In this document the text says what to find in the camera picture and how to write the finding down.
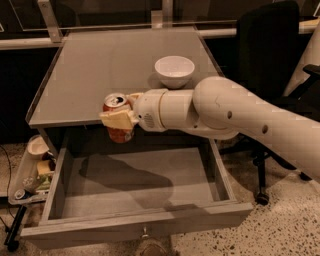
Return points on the grey cabinet with glass top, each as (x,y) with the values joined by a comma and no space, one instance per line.
(90,65)

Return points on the black office chair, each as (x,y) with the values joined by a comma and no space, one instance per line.
(264,53)

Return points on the clear plastic side bin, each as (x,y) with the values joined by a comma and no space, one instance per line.
(33,179)

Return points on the open grey top drawer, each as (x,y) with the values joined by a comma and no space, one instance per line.
(104,192)

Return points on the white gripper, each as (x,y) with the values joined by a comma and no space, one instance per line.
(148,109)

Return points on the red coke can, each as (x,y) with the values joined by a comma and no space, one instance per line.
(116,135)

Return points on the black stand leg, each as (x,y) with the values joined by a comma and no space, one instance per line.
(10,242)

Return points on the metal drawer knob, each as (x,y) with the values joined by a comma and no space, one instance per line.
(145,234)

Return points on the white cup in bin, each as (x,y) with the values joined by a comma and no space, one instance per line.
(37,147)

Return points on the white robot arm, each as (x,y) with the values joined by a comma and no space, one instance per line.
(219,108)

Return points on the white ceramic bowl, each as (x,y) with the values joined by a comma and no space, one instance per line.
(174,71)

